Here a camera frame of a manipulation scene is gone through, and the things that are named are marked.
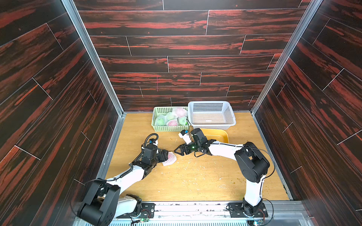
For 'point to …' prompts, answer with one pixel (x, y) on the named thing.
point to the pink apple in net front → (172, 122)
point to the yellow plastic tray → (219, 135)
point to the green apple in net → (170, 116)
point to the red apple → (171, 156)
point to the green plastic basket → (163, 110)
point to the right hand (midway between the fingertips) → (179, 147)
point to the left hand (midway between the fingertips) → (165, 152)
